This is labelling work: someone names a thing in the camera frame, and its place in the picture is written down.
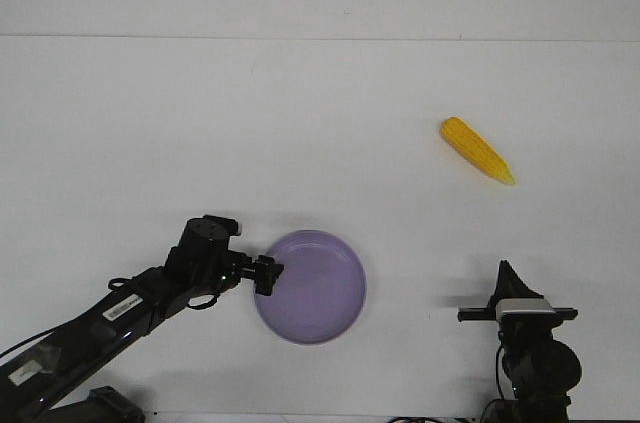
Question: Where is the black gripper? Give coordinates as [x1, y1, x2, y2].
[167, 215, 284, 296]
[457, 260, 578, 338]

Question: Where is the purple round plate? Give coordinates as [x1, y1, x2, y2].
[254, 230, 367, 345]

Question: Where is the yellow corn cob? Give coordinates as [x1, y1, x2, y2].
[439, 116, 516, 186]

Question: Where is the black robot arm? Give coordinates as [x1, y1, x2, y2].
[1, 215, 284, 422]
[457, 260, 582, 422]

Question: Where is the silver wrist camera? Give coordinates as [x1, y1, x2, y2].
[495, 298, 556, 322]

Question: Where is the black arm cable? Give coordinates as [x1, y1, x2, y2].
[493, 332, 506, 402]

